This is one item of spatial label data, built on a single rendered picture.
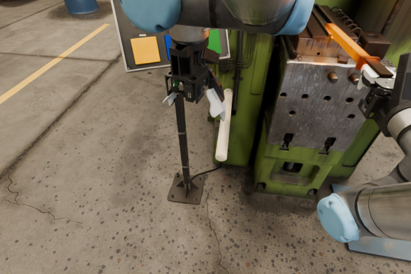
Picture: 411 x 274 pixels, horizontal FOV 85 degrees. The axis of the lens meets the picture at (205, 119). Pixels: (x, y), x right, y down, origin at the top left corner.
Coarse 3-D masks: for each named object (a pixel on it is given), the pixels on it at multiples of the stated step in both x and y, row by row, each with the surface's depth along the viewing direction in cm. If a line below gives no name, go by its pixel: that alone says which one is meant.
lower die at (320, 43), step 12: (312, 12) 101; (324, 12) 100; (312, 24) 91; (324, 24) 88; (336, 24) 90; (300, 36) 84; (312, 36) 82; (324, 36) 81; (300, 48) 85; (312, 48) 85; (324, 48) 84; (336, 48) 83
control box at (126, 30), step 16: (112, 0) 64; (128, 32) 66; (144, 32) 67; (160, 32) 69; (224, 32) 73; (128, 48) 67; (160, 48) 69; (224, 48) 74; (128, 64) 68; (144, 64) 69; (160, 64) 70
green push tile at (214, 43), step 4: (212, 32) 72; (216, 32) 72; (212, 36) 72; (216, 36) 72; (212, 40) 72; (216, 40) 72; (212, 44) 72; (216, 44) 73; (212, 48) 73; (216, 48) 73; (220, 48) 73; (220, 52) 73
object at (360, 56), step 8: (328, 24) 85; (336, 32) 77; (336, 40) 77; (344, 40) 71; (352, 40) 71; (344, 48) 71; (352, 48) 66; (360, 48) 66; (352, 56) 65; (360, 56) 60; (368, 56) 59; (360, 64) 60; (368, 64) 57; (376, 64) 56; (376, 72) 54; (384, 72) 52
